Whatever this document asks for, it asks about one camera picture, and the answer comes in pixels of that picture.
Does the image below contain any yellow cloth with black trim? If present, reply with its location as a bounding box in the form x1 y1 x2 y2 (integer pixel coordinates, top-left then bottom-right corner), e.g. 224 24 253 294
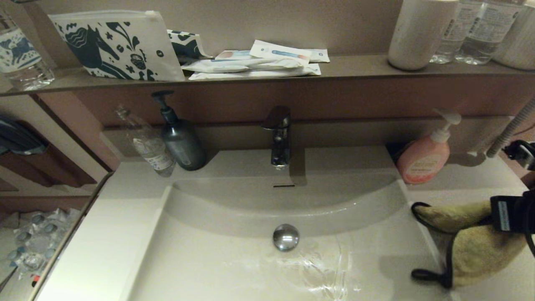
411 200 528 290

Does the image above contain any chrome faucet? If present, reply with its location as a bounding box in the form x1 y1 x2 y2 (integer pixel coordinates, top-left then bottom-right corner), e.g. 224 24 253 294
262 106 292 170

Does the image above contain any white sink basin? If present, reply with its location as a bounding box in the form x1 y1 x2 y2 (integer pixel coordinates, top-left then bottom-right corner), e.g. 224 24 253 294
36 145 535 301

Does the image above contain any pink soap pump bottle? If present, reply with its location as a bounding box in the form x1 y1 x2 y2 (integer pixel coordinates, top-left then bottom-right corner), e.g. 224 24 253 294
396 110 462 185

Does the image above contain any white ceramic cup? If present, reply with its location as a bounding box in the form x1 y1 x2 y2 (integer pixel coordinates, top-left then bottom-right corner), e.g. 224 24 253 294
492 0 535 70
387 0 459 71

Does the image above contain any clear water bottle white label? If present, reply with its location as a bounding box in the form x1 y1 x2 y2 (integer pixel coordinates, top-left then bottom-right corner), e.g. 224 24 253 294
430 0 475 64
454 0 524 65

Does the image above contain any chrome drain stopper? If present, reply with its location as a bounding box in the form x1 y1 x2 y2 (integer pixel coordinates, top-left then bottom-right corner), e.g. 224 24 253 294
273 224 300 252

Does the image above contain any white sachet blue red stripe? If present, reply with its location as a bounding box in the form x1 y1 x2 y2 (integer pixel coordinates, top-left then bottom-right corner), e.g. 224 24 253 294
250 40 312 66

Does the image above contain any wide flat white sachet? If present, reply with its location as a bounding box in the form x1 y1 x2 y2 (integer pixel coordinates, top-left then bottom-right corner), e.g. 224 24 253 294
189 64 321 81

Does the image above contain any long white sachet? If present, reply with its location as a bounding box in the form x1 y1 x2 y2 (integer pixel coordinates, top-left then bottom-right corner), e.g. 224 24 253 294
181 58 306 74

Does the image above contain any white sachet orange blue print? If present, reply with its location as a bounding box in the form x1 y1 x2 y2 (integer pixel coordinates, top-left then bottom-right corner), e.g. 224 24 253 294
214 50 255 61

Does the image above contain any dark grey pump bottle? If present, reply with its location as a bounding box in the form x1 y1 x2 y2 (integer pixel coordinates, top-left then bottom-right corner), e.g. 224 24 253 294
151 90 206 171

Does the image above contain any clear slim plastic bottle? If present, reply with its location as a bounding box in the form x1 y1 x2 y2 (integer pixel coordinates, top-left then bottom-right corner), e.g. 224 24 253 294
115 105 177 178

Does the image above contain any small blue patterned pouch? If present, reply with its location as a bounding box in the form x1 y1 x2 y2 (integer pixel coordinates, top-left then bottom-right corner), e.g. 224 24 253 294
167 30 213 64

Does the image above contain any white pouch blue horse print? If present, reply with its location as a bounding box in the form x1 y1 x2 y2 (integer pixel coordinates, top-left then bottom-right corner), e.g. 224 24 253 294
48 10 186 82

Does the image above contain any brown wooden rack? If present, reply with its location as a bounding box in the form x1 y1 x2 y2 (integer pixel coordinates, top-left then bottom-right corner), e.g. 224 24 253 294
0 144 99 189

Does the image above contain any shrink-wrapped pack of bottles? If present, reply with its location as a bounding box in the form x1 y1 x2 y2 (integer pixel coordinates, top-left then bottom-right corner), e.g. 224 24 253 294
8 208 82 281

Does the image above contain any dark blue grey object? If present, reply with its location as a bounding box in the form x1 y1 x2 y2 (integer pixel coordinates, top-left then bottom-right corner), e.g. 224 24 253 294
0 118 48 156

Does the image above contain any water bottle blue horse label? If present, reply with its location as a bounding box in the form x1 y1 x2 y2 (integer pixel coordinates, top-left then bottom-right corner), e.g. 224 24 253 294
0 4 56 91

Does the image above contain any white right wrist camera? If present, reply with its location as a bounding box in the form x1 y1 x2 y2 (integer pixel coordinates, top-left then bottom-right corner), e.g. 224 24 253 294
503 140 535 171

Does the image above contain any grey corrugated hose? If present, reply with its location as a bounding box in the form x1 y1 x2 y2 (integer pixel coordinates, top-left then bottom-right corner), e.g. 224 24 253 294
486 95 535 158

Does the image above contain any brown wall shelf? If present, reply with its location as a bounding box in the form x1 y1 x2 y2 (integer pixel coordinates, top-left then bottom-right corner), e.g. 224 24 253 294
0 54 535 97

